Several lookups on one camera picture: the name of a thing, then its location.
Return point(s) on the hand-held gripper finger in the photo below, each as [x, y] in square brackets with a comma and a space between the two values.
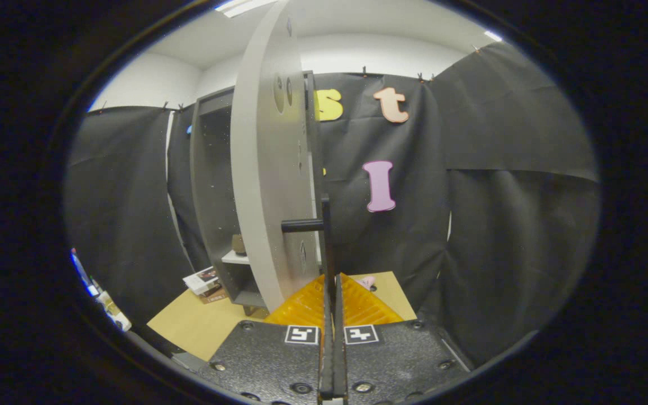
[327, 349]
[341, 349]

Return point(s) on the brown fuzzy shoe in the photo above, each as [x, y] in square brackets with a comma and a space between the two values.
[238, 245]

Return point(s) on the grey shoe cabinet door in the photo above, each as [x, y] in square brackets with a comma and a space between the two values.
[265, 169]

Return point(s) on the grey shoe cabinet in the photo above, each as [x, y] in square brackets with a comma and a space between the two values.
[211, 185]

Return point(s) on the pink and green plush toy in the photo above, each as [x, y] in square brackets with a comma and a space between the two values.
[367, 282]

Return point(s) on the white photo cover book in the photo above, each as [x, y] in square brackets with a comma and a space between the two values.
[203, 278]

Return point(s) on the black backdrop cloth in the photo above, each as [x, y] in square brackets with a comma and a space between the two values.
[498, 140]

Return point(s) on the small ceiling light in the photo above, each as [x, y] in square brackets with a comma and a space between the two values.
[493, 36]

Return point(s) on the long ceiling light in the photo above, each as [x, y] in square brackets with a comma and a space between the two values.
[245, 7]

